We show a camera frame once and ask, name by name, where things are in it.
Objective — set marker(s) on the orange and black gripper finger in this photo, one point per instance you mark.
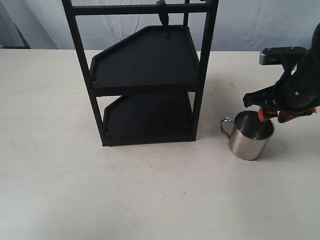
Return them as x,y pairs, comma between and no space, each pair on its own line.
265,113
285,116

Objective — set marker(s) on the stainless steel mug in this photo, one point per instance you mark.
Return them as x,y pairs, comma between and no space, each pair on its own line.
247,134

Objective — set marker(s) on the black two-tier metal rack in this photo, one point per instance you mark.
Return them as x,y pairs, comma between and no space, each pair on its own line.
147,89

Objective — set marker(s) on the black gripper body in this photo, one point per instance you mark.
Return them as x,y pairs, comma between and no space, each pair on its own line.
294,92

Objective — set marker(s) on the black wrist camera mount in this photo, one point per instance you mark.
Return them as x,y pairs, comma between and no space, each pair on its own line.
288,57

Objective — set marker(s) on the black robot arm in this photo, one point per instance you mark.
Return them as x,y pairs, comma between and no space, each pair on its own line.
312,58

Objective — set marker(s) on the grey backdrop curtain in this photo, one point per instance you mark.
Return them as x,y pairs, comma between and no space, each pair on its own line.
241,25

